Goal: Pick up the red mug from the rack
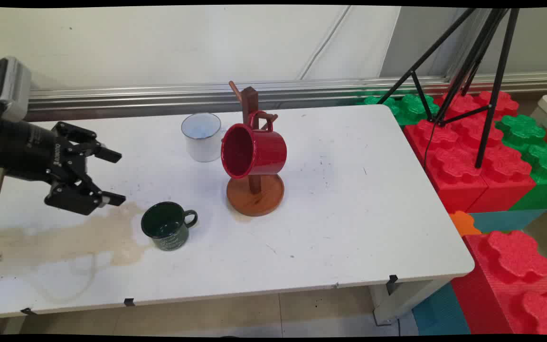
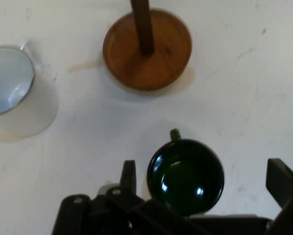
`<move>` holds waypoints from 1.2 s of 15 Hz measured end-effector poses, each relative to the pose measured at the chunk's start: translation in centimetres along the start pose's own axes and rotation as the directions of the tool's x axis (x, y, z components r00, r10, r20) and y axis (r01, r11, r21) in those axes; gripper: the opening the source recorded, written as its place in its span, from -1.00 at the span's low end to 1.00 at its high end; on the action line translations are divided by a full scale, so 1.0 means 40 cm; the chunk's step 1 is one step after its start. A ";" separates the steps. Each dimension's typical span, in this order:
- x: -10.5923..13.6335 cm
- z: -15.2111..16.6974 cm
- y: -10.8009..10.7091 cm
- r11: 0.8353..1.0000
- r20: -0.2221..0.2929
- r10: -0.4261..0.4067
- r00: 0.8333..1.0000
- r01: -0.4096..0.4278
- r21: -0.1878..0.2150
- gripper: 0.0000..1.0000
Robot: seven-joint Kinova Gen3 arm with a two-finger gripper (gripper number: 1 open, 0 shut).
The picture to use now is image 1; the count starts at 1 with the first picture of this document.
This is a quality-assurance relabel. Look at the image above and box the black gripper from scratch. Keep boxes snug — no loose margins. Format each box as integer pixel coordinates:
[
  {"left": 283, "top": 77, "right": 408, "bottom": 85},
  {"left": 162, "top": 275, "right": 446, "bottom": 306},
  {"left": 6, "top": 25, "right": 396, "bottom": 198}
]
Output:
[{"left": 0, "top": 118, "right": 126, "bottom": 216}]

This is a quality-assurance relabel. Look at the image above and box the red enamel mug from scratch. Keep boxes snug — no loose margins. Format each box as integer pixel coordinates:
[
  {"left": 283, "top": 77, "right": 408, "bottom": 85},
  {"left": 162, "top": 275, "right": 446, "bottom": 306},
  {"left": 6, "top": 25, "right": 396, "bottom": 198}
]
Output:
[{"left": 221, "top": 110, "right": 288, "bottom": 180}]

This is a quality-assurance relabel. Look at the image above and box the dark green enamel mug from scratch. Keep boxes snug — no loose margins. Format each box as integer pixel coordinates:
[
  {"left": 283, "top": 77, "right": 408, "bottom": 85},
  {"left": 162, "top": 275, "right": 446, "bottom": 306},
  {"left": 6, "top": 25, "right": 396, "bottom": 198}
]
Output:
[{"left": 141, "top": 201, "right": 198, "bottom": 251}]

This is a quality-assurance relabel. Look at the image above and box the white enamel mug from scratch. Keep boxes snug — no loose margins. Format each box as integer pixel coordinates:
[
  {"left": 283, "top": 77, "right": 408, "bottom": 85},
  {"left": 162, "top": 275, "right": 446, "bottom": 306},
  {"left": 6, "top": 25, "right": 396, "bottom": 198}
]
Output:
[{"left": 181, "top": 113, "right": 223, "bottom": 163}]

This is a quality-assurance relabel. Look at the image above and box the brown wooden mug tree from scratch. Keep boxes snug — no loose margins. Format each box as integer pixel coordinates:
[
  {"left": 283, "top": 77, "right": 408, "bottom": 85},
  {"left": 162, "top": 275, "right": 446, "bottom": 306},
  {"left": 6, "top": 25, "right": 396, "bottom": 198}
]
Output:
[{"left": 226, "top": 80, "right": 285, "bottom": 217}]

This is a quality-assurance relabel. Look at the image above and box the flat green foam block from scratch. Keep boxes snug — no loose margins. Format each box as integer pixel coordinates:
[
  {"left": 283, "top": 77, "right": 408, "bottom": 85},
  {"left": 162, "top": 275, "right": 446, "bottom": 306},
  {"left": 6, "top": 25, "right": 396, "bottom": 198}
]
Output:
[{"left": 356, "top": 93, "right": 441, "bottom": 127}]

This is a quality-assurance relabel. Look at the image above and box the white table leg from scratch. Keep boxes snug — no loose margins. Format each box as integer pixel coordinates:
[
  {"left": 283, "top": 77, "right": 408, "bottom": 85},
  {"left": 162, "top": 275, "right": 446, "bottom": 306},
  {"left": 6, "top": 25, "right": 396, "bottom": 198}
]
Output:
[{"left": 368, "top": 277, "right": 451, "bottom": 326}]

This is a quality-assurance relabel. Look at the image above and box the red foam block under tripod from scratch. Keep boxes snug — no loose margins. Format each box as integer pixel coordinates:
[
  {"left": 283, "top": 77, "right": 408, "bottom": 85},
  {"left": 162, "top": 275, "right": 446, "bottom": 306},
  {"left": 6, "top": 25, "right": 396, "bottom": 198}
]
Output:
[{"left": 404, "top": 90, "right": 538, "bottom": 214}]

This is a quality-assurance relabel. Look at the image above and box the teal foam mat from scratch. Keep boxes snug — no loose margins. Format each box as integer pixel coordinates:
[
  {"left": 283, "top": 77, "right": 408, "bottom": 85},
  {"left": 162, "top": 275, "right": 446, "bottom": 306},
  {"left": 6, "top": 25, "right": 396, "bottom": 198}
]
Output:
[{"left": 411, "top": 282, "right": 472, "bottom": 336}]

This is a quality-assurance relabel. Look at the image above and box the orange foam piece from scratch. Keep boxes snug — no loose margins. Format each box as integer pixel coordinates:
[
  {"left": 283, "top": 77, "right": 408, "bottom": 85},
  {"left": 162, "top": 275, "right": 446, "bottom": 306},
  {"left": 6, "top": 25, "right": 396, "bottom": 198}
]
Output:
[{"left": 449, "top": 210, "right": 483, "bottom": 238}]

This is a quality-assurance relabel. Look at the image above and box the black tripod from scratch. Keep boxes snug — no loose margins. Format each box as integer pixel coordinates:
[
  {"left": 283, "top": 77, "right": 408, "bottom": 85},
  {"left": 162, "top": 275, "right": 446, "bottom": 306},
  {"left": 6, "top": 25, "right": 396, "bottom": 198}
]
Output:
[{"left": 377, "top": 8, "right": 521, "bottom": 169}]

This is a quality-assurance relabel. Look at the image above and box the teal foam block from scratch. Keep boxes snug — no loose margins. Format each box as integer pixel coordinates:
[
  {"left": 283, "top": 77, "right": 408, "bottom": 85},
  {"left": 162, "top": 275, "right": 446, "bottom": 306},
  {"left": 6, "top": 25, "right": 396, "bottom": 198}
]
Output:
[{"left": 468, "top": 209, "right": 547, "bottom": 234}]

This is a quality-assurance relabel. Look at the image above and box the large red foam block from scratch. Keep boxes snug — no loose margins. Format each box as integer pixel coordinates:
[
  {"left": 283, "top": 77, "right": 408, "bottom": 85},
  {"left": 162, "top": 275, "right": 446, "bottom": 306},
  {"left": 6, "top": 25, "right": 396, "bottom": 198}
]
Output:
[{"left": 451, "top": 230, "right": 547, "bottom": 336}]

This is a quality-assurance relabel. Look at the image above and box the tall green foam block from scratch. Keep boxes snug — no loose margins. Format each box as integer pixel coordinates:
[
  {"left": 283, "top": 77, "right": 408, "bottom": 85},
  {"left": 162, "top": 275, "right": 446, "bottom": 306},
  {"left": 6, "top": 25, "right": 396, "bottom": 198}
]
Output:
[{"left": 494, "top": 114, "right": 547, "bottom": 212}]

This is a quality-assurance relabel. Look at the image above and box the aluminium wall rail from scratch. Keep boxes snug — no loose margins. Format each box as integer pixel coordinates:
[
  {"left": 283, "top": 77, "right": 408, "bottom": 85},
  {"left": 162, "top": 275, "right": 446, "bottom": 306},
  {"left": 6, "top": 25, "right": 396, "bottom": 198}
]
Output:
[{"left": 24, "top": 71, "right": 547, "bottom": 117}]

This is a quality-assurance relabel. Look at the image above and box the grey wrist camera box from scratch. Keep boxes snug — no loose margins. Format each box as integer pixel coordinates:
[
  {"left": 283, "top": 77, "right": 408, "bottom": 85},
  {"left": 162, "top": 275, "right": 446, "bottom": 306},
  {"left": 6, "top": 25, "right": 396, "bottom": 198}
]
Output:
[{"left": 0, "top": 57, "right": 32, "bottom": 123}]

